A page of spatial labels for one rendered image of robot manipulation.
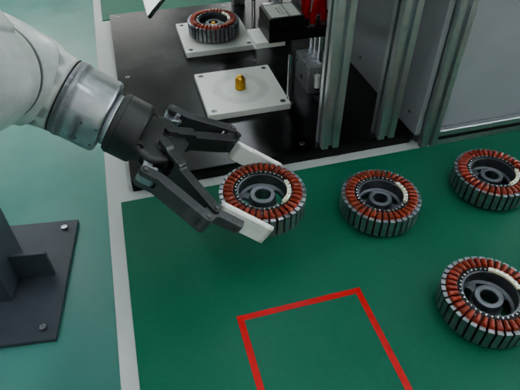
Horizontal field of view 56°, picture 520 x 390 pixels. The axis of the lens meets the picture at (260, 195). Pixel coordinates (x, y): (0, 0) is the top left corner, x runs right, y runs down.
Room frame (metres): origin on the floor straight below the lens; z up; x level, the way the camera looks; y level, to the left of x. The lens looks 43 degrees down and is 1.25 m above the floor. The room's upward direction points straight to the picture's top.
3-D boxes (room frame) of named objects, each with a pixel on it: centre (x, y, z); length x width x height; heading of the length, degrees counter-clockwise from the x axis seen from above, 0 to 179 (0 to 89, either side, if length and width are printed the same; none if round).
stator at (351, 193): (0.51, -0.17, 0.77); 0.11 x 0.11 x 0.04
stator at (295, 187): (0.46, 0.00, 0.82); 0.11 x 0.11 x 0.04
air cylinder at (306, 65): (0.84, -0.10, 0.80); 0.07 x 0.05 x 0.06; 16
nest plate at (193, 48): (1.04, 0.10, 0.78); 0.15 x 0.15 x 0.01; 16
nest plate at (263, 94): (0.81, 0.04, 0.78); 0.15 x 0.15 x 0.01; 16
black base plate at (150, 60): (0.93, 0.05, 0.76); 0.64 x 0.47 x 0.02; 16
